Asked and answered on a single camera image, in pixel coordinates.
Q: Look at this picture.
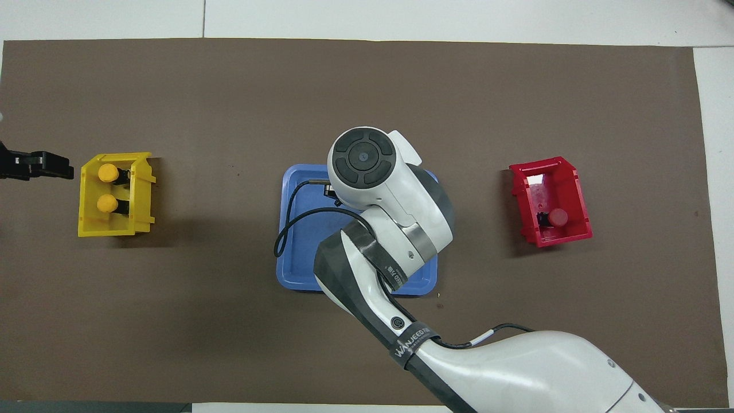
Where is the yellow push button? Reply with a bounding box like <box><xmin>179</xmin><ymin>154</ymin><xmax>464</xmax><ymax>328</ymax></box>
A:
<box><xmin>96</xmin><ymin>194</ymin><xmax>130</xmax><ymax>216</ymax></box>
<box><xmin>97</xmin><ymin>163</ymin><xmax>130</xmax><ymax>185</ymax></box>

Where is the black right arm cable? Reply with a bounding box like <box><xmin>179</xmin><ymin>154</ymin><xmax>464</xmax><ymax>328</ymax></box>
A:
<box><xmin>274</xmin><ymin>179</ymin><xmax>535</xmax><ymax>351</ymax></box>

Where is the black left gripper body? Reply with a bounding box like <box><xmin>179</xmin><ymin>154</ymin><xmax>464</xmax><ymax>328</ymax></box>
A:
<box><xmin>0</xmin><ymin>142</ymin><xmax>32</xmax><ymax>180</ymax></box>

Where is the red plastic bin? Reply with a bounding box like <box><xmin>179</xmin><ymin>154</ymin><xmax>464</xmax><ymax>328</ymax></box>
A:
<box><xmin>509</xmin><ymin>156</ymin><xmax>594</xmax><ymax>248</ymax></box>

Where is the yellow plastic bin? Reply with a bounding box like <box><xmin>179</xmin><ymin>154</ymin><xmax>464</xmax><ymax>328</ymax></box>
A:
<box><xmin>78</xmin><ymin>151</ymin><xmax>157</xmax><ymax>237</ymax></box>

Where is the red push button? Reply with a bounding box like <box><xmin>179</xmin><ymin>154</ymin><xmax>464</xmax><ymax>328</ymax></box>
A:
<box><xmin>536</xmin><ymin>208</ymin><xmax>569</xmax><ymax>227</ymax></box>

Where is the brown table mat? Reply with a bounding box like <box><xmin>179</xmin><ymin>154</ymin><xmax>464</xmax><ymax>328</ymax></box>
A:
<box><xmin>0</xmin><ymin>38</ymin><xmax>730</xmax><ymax>407</ymax></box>

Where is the blue plastic tray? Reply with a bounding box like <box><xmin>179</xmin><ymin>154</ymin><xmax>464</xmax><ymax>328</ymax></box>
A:
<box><xmin>276</xmin><ymin>164</ymin><xmax>440</xmax><ymax>297</ymax></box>

